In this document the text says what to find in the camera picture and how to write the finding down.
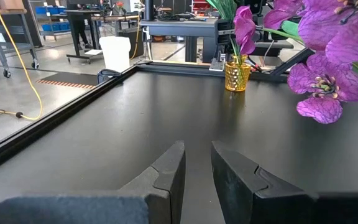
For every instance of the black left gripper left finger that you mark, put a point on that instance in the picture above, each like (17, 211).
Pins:
(163, 193)

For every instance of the person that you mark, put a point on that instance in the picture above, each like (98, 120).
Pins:
(79, 28)

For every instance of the black standing desk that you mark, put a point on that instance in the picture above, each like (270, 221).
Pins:
(96, 12)

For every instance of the yellow glass vase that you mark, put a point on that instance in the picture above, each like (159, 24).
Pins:
(237, 76)

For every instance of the grey desk with pole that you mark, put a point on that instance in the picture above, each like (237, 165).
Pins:
(179, 29)

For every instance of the black frame strut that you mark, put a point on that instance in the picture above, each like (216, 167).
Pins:
(291, 62)

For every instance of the white bin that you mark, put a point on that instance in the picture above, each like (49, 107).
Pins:
(115, 53)

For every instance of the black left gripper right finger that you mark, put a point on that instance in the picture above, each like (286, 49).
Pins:
(238, 186)

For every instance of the purple flower bunch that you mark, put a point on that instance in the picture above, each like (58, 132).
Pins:
(244, 28)
(325, 84)

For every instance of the black pole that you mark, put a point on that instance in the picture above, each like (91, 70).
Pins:
(149, 9)

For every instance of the wheeled cart with wooden top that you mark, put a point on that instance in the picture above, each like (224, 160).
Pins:
(3, 11)

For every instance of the black table clamp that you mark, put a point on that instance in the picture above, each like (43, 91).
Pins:
(107, 74)

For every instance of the cardboard box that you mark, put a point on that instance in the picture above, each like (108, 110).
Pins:
(11, 3)

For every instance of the blue storage bins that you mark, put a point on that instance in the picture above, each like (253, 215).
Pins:
(54, 27)

